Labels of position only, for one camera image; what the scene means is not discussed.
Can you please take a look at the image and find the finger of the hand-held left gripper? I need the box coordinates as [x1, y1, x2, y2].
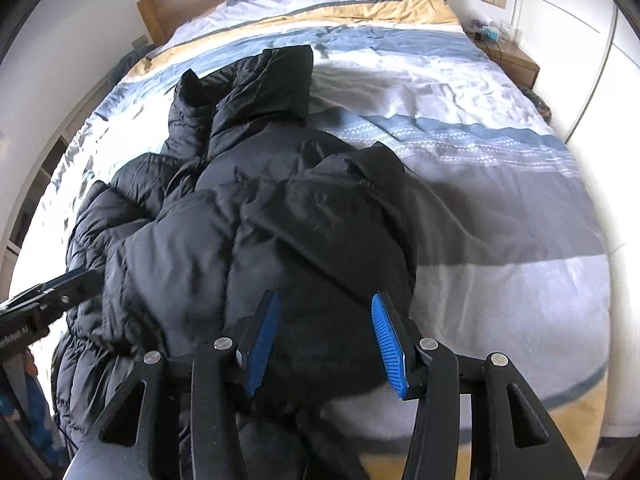
[10, 266, 104, 314]

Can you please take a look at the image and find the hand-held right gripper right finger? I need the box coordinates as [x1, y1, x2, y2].
[370, 291, 586, 480]

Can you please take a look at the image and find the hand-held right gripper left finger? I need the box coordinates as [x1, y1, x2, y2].
[99, 290, 283, 480]

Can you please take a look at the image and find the black puffer jacket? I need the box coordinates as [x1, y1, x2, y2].
[50, 45, 418, 480]

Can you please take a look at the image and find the blue and orange clothing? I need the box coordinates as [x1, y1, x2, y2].
[0, 350, 57, 467]

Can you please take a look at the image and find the bed with striped duvet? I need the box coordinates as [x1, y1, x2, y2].
[10, 0, 615, 480]

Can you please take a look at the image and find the wooden nightstand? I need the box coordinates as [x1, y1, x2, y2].
[470, 39, 541, 93]

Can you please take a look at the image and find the white wardrobe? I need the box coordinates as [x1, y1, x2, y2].
[510, 0, 640, 146]

